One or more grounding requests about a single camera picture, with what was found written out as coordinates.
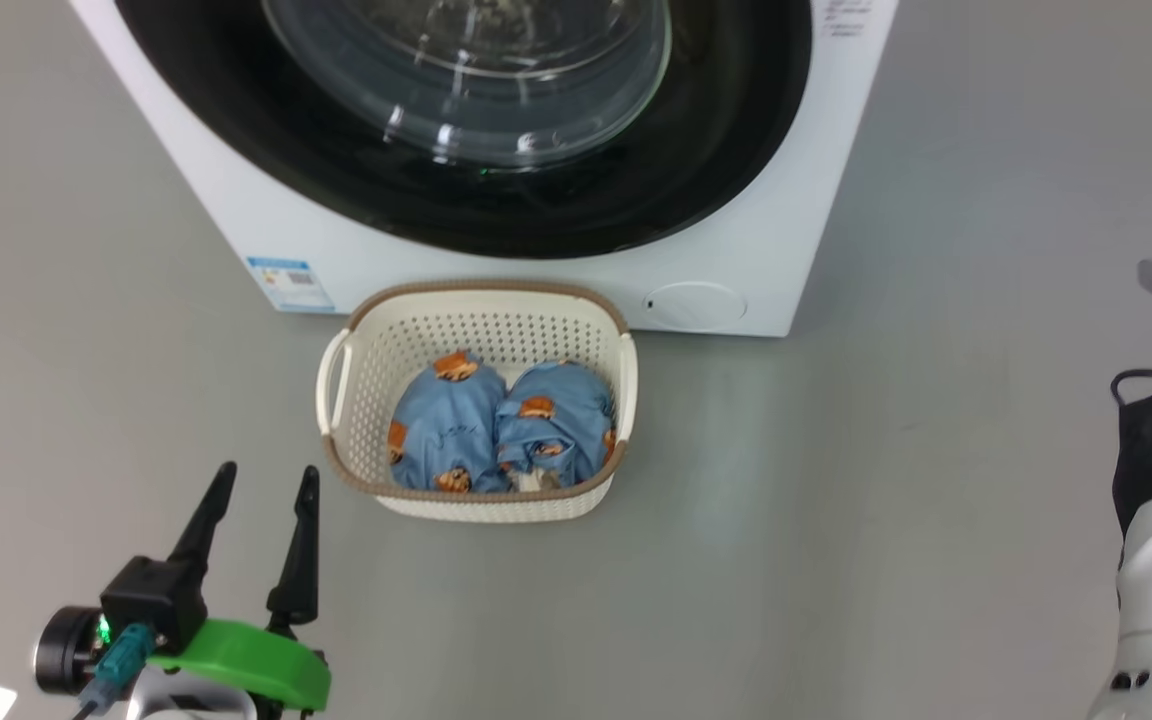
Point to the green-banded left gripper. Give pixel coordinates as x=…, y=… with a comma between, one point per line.
x=256, y=665

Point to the white front-load washing machine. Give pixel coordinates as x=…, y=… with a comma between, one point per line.
x=786, y=200

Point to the cream perforated laundry basket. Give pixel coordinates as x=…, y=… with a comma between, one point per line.
x=376, y=350

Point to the round white filter cover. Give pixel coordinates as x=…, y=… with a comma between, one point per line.
x=696, y=306

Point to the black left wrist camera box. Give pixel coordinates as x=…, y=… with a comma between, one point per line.
x=151, y=600

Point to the black-rimmed glass washer door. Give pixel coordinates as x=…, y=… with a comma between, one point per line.
x=236, y=120

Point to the small printed text sticker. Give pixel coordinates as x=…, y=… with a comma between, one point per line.
x=844, y=18

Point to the blue energy label sticker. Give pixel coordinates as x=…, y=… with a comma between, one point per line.
x=288, y=285

